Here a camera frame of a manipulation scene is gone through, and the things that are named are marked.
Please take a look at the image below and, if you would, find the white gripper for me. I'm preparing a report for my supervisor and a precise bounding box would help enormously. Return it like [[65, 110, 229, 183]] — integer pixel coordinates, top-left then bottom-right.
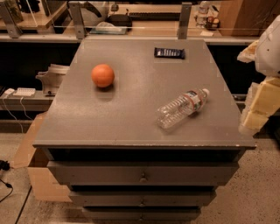
[[237, 15, 280, 136]]

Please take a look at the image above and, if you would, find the clear plastic water bottle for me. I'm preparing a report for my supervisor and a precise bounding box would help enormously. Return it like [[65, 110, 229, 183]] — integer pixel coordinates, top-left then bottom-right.
[[157, 88, 210, 130]]

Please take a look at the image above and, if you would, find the small bottle on shelf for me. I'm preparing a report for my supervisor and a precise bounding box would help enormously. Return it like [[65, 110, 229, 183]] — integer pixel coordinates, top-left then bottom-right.
[[196, 1, 209, 28]]

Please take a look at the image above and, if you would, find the black keyboard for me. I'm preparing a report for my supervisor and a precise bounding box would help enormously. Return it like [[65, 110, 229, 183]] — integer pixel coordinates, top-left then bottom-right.
[[129, 12, 180, 21]]

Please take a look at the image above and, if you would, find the black bag on shelf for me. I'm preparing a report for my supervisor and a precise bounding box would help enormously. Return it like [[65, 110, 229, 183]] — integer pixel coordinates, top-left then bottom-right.
[[106, 14, 132, 29]]

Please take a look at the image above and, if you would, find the orange ball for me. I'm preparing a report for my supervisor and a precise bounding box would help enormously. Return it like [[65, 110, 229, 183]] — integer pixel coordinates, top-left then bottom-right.
[[91, 64, 115, 88]]

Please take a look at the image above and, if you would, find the clear plastic container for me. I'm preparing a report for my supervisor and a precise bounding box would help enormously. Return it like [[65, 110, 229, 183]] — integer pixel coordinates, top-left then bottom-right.
[[90, 22, 127, 35]]

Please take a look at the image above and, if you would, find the grey drawer cabinet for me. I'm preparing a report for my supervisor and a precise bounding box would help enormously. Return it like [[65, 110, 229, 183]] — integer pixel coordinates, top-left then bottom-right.
[[34, 39, 255, 221]]

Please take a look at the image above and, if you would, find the white power strip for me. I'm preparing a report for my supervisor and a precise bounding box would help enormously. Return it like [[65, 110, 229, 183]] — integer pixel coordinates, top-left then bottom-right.
[[13, 87, 36, 97]]

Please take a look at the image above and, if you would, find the cardboard box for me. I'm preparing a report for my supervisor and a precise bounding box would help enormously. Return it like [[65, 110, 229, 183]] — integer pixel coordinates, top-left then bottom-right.
[[12, 113, 71, 202]]

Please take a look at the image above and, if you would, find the grey metal bracket part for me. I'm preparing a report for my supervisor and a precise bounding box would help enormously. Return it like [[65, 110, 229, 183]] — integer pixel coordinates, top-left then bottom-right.
[[36, 64, 69, 95]]

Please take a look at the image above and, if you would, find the white cable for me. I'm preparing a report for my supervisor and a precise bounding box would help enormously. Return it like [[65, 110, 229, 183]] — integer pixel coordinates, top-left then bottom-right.
[[1, 87, 33, 134]]

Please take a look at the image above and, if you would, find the black cable on floor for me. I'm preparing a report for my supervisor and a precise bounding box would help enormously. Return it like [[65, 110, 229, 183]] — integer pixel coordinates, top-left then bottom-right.
[[0, 159, 14, 203]]

